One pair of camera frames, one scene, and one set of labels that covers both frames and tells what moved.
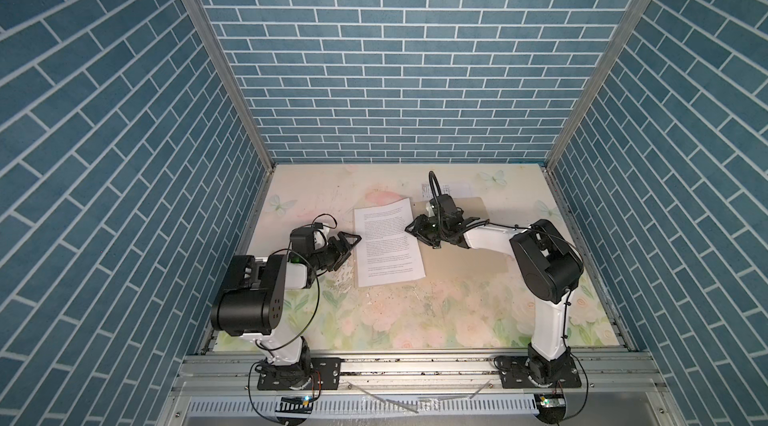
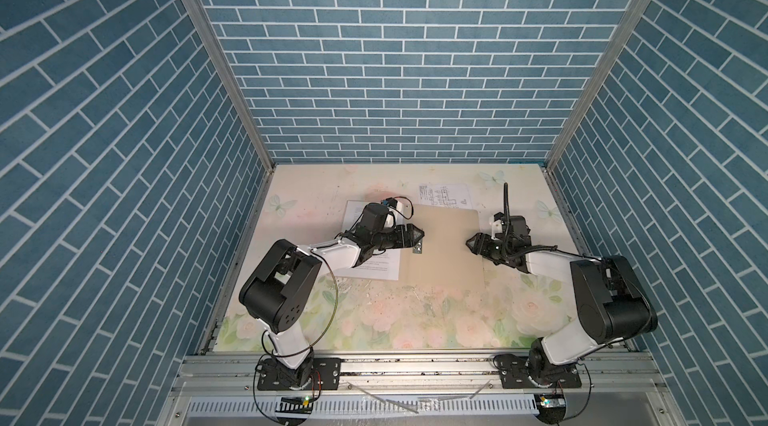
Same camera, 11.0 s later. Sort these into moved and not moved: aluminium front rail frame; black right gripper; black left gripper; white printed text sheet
Moved: black left gripper; black right gripper; white printed text sheet
Not moved: aluminium front rail frame
